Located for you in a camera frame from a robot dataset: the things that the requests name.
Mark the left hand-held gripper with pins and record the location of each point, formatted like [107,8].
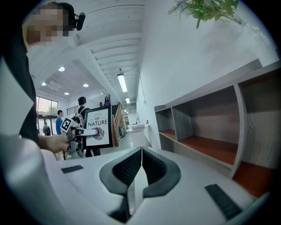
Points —
[67,124]

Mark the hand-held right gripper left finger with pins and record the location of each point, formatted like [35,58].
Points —
[123,173]

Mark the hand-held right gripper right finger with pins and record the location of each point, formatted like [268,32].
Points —
[162,173]

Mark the black framed nature picture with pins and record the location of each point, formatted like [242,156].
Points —
[103,114]

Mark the grey wooden wall shelf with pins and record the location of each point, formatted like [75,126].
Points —
[184,123]

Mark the person's left forearm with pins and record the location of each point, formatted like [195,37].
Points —
[48,144]

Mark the person's left hand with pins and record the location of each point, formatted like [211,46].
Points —
[63,141]

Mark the black balcony railing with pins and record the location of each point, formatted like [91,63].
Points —
[72,109]

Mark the wooden staircase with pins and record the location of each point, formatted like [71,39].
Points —
[118,123]

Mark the white round side table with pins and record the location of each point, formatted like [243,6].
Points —
[138,137]

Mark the glass entrance door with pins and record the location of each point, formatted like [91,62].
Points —
[47,114]

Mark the long ceiling tube light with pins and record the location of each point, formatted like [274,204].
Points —
[122,83]
[127,100]

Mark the person's black shirt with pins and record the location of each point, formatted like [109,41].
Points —
[13,88]

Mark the person's face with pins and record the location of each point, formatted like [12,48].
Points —
[44,26]

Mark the artificial flower bouquet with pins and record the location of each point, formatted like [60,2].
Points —
[206,8]

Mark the black head-mounted camera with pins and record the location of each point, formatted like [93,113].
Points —
[80,20]

